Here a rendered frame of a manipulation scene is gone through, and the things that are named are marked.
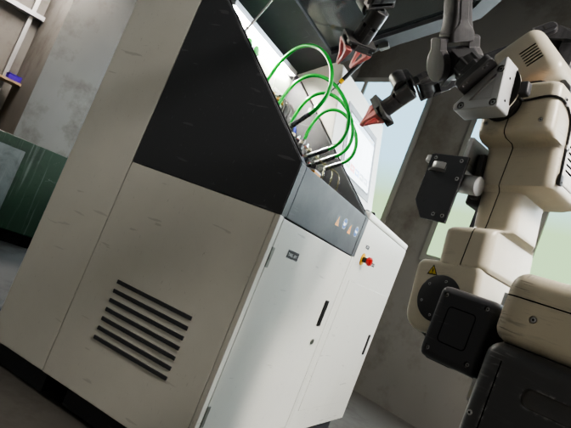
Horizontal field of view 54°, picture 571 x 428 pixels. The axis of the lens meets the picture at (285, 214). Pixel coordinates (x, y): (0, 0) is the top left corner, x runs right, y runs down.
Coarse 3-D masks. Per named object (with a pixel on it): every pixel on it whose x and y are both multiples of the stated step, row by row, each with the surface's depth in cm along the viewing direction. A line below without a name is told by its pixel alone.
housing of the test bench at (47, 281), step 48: (144, 0) 196; (192, 0) 187; (144, 48) 190; (96, 96) 194; (144, 96) 185; (96, 144) 189; (96, 192) 184; (48, 240) 187; (96, 240) 179; (48, 288) 182; (0, 336) 186; (48, 336) 177; (48, 384) 179
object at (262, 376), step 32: (288, 224) 160; (288, 256) 166; (320, 256) 187; (256, 288) 155; (288, 288) 173; (320, 288) 196; (256, 320) 161; (288, 320) 181; (320, 320) 205; (256, 352) 167; (288, 352) 189; (224, 384) 156; (256, 384) 174; (288, 384) 198; (224, 416) 162; (256, 416) 182; (288, 416) 208
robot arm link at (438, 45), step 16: (448, 0) 122; (464, 0) 120; (448, 16) 123; (464, 16) 121; (448, 32) 123; (464, 32) 123; (432, 48) 126; (480, 48) 125; (432, 64) 127; (448, 64) 123; (432, 80) 128
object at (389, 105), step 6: (390, 96) 182; (378, 102) 184; (384, 102) 183; (390, 102) 182; (396, 102) 181; (384, 108) 183; (390, 108) 182; (396, 108) 182; (384, 114) 181; (390, 114) 184; (390, 120) 183
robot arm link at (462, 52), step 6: (450, 48) 124; (456, 48) 124; (462, 48) 123; (468, 48) 123; (450, 54) 123; (456, 54) 121; (462, 54) 121; (450, 60) 123; (456, 60) 121; (450, 66) 123; (450, 72) 124; (450, 78) 126; (444, 84) 128
